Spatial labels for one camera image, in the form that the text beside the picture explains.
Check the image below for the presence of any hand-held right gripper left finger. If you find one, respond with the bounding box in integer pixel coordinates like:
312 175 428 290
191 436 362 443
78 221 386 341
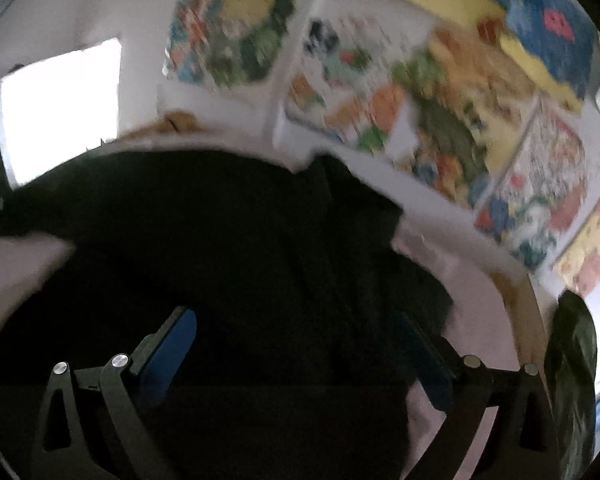
27 306 197 480

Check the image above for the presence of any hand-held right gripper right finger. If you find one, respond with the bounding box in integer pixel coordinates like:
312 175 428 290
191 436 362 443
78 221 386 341
400 312 563 480

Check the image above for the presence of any black garment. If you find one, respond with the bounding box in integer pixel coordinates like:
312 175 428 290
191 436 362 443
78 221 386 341
0 150 456 480

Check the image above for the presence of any bright window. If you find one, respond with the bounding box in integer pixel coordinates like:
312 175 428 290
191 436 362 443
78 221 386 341
0 37 123 191

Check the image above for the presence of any dark green cloth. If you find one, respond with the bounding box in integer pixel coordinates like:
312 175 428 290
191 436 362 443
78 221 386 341
544 290 598 480

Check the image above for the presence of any wooden bed frame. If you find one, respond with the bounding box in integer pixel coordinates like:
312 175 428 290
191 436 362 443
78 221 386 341
120 110 556 376

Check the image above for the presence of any yellow and pink wall poster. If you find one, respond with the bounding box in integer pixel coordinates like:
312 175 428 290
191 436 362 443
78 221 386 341
552 175 600 296

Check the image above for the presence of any busy comic wall poster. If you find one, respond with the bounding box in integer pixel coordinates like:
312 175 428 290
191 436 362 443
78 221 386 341
475 100 600 271

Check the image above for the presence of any orange and green wall poster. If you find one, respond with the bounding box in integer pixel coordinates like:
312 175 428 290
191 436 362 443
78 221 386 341
390 25 541 211

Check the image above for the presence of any green patchwork wall poster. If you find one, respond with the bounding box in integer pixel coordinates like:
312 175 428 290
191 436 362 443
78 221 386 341
162 0 298 91

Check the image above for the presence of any white cartoon wall poster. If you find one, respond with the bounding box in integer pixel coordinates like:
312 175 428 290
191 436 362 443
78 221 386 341
280 0 431 156

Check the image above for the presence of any blue and yellow wall poster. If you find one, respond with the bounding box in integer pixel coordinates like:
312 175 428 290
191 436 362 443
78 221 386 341
290 0 598 113

